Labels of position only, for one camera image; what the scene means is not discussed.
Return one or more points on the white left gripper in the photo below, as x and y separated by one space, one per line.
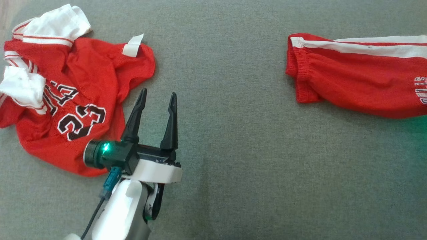
156 170

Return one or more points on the red white basketball jersey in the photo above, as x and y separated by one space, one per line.
93 73

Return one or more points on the red white-striped shorts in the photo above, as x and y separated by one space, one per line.
350 80

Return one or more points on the grey sofa seat cushion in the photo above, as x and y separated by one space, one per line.
233 150

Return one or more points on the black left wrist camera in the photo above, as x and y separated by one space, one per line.
113 156

